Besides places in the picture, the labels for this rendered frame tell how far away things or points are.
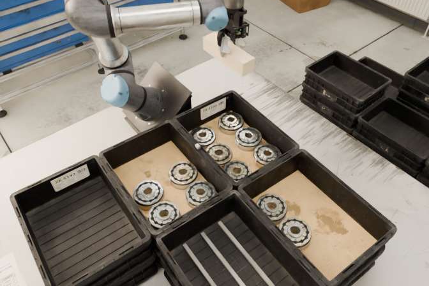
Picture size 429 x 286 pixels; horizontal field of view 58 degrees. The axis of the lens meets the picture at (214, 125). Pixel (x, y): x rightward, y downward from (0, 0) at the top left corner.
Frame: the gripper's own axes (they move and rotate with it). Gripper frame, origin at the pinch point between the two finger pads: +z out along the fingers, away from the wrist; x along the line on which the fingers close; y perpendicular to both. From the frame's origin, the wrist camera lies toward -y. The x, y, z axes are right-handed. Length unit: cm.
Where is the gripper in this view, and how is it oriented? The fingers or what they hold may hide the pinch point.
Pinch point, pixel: (228, 50)
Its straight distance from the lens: 153.9
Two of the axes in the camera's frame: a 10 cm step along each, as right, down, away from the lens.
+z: -0.1, 7.1, 7.0
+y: 6.3, 5.5, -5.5
